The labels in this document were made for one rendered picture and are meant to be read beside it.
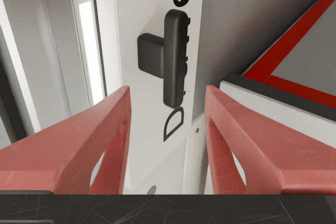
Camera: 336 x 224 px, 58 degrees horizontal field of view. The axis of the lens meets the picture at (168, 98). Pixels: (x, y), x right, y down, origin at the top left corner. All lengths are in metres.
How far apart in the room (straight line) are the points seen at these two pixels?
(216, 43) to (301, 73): 0.14
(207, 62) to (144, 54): 0.17
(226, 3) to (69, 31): 0.23
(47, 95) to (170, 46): 0.08
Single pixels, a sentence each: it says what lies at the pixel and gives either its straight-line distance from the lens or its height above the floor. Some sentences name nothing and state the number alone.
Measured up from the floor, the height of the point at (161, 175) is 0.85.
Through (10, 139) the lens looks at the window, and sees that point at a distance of 0.23.
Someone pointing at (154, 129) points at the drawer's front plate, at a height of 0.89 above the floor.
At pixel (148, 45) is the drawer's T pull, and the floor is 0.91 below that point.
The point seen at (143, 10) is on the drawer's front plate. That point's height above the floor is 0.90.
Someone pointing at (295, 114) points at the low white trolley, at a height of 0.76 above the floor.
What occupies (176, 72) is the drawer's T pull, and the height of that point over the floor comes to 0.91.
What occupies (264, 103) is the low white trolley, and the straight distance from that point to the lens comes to 0.37.
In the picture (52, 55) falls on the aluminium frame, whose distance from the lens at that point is 0.20.
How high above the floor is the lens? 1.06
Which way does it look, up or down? 42 degrees down
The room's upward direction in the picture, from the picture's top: 129 degrees counter-clockwise
